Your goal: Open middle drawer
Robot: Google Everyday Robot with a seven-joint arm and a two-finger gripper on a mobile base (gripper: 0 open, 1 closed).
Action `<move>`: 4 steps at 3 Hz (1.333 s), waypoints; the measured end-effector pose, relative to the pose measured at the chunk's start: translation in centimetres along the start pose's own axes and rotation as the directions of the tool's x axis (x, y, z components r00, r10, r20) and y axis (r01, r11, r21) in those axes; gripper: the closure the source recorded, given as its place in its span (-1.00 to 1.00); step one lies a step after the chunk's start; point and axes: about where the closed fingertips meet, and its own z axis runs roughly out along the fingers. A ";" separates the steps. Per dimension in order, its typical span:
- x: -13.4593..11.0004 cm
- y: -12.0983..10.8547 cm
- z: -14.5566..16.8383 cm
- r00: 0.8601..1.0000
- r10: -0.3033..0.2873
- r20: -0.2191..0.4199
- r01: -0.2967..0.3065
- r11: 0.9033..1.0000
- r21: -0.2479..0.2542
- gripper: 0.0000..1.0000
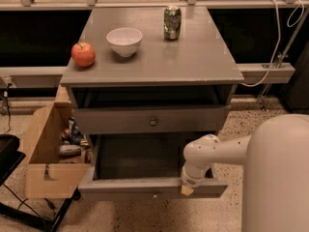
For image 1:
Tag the grey drawer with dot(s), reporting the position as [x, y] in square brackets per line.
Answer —
[150, 119]
[136, 166]

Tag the can in box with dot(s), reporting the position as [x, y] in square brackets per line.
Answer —
[69, 150]

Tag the red apple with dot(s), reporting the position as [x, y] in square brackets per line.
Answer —
[83, 54]

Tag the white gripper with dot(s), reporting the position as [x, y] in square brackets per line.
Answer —
[190, 180]

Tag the white bowl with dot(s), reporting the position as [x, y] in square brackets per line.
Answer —
[124, 41]

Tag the green soda can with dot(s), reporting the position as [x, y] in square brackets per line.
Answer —
[172, 22]

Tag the cardboard box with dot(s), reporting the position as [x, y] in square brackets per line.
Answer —
[46, 175]

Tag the dark bottle in box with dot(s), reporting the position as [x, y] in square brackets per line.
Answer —
[75, 135]

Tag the grey drawer cabinet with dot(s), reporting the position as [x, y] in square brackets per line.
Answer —
[195, 70]

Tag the grey top drawer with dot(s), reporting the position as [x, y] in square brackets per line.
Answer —
[150, 119]

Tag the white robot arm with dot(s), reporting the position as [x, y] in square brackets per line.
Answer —
[275, 157]

